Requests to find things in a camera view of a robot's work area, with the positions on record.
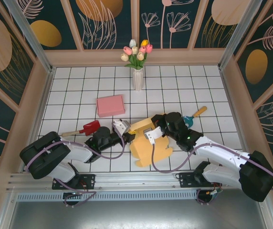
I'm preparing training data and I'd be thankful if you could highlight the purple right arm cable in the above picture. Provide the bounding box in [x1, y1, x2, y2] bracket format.
[150, 140, 273, 206]

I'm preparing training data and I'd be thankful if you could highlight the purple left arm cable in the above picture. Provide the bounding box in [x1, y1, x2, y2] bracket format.
[25, 121, 125, 208]

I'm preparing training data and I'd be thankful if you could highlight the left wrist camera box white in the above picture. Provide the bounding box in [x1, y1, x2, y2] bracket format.
[112, 119, 130, 134]

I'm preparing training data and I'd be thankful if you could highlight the red toy shovel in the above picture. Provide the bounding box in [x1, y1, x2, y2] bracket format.
[62, 120, 101, 138]

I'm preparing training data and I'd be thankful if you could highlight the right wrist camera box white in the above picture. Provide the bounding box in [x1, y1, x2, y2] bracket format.
[143, 126, 163, 145]

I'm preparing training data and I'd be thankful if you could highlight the teal toy rake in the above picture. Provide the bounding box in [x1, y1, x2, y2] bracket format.
[183, 106, 208, 128]

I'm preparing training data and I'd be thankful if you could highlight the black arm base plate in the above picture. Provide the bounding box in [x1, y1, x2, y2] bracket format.
[178, 171, 223, 189]
[52, 173, 96, 190]

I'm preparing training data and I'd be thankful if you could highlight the tulip flower bouquet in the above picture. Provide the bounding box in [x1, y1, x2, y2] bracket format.
[120, 39, 153, 71]

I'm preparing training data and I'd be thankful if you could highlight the aluminium mounting rail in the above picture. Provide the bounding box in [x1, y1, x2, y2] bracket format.
[6, 168, 267, 192]

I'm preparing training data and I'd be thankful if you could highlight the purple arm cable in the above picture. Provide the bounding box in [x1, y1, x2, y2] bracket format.
[150, 140, 273, 206]
[25, 121, 125, 208]

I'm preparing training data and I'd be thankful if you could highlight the white ribbed vase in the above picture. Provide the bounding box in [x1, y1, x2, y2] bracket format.
[133, 69, 144, 91]

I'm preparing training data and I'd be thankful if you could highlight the aluminium frame post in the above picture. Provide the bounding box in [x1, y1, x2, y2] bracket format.
[4, 0, 54, 73]
[218, 0, 263, 70]

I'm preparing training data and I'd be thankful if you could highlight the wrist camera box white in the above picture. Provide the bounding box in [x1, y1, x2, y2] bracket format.
[143, 126, 163, 145]
[112, 119, 130, 134]

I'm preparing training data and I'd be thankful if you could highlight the pink paper box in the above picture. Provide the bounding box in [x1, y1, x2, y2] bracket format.
[96, 94, 126, 118]

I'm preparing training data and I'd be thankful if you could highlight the yellow paper box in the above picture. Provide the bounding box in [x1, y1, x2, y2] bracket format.
[129, 116, 174, 167]

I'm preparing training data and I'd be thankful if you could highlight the grey slotted cable duct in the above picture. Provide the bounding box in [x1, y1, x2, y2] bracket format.
[16, 189, 199, 201]

